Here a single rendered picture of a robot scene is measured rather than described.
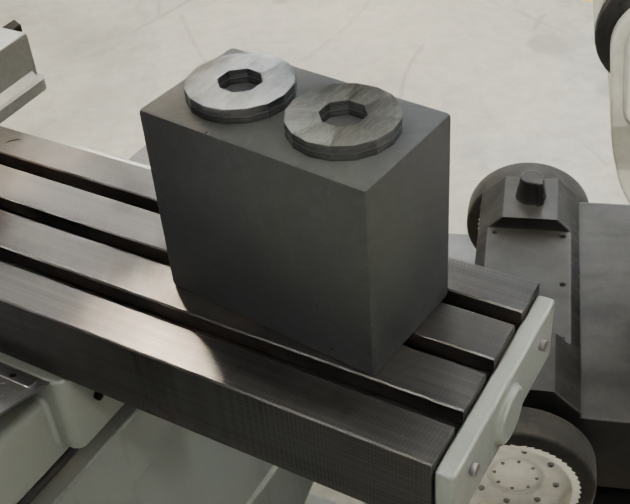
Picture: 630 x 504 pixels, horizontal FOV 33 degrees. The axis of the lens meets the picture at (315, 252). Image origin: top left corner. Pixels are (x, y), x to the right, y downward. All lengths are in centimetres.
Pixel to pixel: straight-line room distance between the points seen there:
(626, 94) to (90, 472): 71
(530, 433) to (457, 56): 209
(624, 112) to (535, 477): 47
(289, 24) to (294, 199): 273
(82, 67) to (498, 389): 268
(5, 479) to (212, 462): 40
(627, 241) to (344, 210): 93
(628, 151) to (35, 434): 74
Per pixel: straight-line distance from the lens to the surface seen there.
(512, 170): 172
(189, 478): 135
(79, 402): 105
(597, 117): 299
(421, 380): 85
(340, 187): 74
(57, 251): 103
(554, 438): 131
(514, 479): 139
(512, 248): 157
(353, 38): 338
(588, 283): 155
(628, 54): 119
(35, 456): 107
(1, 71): 126
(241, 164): 80
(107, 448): 115
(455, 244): 187
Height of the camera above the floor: 158
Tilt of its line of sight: 39 degrees down
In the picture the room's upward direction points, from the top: 5 degrees counter-clockwise
